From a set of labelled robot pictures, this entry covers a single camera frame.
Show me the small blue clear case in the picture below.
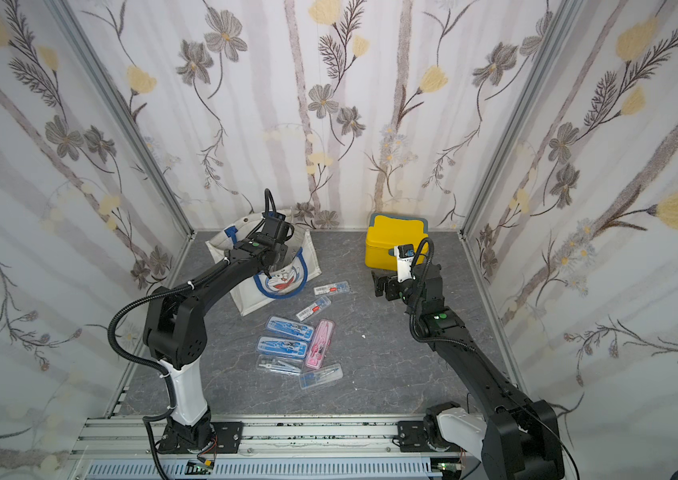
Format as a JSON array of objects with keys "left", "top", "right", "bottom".
[{"left": 313, "top": 281, "right": 351, "bottom": 296}]

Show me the pink compass case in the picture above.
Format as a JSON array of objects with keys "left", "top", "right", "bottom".
[{"left": 304, "top": 319, "right": 335, "bottom": 370}]

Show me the clear compass case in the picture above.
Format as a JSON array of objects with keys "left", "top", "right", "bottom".
[
  {"left": 256, "top": 355, "right": 302, "bottom": 376},
  {"left": 299, "top": 363, "right": 343, "bottom": 390}
]

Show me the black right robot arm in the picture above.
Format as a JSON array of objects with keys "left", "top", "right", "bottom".
[{"left": 372, "top": 265, "right": 565, "bottom": 479}]

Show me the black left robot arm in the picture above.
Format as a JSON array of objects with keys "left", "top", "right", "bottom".
[{"left": 143, "top": 213, "right": 294, "bottom": 438}]

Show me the white canvas tote bag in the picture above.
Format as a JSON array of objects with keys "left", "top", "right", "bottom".
[{"left": 205, "top": 209, "right": 322, "bottom": 316}]

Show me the blue compass case upper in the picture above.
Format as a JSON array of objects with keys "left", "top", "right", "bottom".
[{"left": 266, "top": 316, "right": 315, "bottom": 342}]

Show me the blue compass case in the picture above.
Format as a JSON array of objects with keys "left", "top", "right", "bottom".
[
  {"left": 266, "top": 316, "right": 315, "bottom": 342},
  {"left": 256, "top": 336, "right": 309, "bottom": 359}
]

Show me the blue compass case lower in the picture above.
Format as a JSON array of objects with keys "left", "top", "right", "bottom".
[{"left": 256, "top": 336, "right": 309, "bottom": 359}]

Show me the yellow storage box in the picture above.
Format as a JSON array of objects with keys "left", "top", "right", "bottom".
[{"left": 365, "top": 213, "right": 428, "bottom": 271}]

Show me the red label clear case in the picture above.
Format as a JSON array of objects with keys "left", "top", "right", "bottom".
[{"left": 296, "top": 296, "right": 331, "bottom": 322}]

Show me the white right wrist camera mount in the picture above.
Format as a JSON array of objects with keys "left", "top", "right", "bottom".
[{"left": 390, "top": 244, "right": 416, "bottom": 283}]

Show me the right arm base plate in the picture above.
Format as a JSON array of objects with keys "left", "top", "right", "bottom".
[{"left": 393, "top": 420, "right": 457, "bottom": 453}]

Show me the black corrugated cable conduit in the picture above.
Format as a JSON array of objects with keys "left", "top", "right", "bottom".
[{"left": 107, "top": 284, "right": 196, "bottom": 421}]

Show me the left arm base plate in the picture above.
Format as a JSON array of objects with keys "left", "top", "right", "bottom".
[{"left": 157, "top": 420, "right": 243, "bottom": 454}]

